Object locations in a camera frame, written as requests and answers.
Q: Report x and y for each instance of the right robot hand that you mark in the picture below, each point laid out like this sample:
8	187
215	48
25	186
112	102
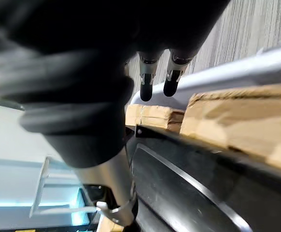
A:
77	72

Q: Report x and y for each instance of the black plastic housing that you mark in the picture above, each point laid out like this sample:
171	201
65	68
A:
193	193

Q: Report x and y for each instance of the brown cardboard box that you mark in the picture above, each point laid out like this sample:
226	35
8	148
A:
239	120

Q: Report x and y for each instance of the white metal frame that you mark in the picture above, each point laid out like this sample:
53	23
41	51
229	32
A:
15	169

